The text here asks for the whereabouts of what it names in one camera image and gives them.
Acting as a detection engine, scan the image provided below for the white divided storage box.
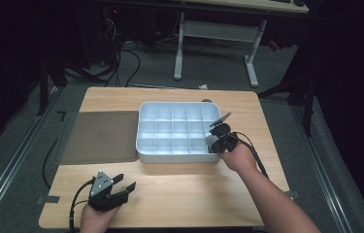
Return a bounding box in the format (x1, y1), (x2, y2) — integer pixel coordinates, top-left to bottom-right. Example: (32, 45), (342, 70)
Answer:
(135, 101), (222, 164)

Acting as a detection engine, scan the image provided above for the person's right hand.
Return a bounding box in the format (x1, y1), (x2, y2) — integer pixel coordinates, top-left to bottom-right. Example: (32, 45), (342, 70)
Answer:
(217, 142), (259, 175)

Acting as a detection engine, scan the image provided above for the black floor cable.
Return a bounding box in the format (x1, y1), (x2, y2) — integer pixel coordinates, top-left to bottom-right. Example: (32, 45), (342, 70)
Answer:
(41, 139), (59, 190)

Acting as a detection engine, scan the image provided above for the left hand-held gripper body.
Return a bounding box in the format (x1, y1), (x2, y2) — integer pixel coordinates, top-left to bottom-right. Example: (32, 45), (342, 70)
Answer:
(87, 170), (129, 213)

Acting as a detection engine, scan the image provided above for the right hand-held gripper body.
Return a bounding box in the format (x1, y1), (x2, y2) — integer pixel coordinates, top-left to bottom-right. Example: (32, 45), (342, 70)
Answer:
(208, 111), (240, 154)

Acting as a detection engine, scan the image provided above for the black metal stand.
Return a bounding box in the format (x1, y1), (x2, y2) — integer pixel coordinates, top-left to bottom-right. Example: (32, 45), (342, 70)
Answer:
(36, 56), (69, 117)
(257, 72), (317, 138)

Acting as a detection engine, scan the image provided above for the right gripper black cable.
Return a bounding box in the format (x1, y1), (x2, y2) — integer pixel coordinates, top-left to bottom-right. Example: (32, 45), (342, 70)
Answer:
(224, 130), (270, 180)

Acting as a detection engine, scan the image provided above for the black cable bundle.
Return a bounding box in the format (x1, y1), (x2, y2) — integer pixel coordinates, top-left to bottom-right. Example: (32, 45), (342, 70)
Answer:
(103, 17), (142, 88)

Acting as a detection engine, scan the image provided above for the metal floor rail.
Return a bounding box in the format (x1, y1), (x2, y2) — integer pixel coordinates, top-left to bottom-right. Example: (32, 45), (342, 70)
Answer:
(0, 86), (60, 228)
(289, 104), (354, 233)

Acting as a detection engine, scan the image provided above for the translucent box lid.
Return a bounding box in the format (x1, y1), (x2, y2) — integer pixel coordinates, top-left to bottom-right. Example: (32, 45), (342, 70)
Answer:
(54, 111), (141, 166)

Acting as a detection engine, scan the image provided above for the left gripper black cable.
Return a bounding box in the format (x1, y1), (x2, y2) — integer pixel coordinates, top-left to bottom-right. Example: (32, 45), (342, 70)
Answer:
(68, 177), (97, 233)

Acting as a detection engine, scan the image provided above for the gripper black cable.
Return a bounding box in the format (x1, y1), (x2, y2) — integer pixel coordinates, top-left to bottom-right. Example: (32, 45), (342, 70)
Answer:
(224, 130), (270, 180)
(68, 177), (97, 233)

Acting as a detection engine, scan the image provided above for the person's left hand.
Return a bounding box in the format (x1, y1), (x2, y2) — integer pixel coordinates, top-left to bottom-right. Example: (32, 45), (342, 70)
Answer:
(79, 203), (121, 233)

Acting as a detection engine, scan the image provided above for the white-legged wooden desk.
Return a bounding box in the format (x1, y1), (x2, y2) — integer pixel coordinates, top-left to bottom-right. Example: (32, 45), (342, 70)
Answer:
(173, 0), (310, 88)

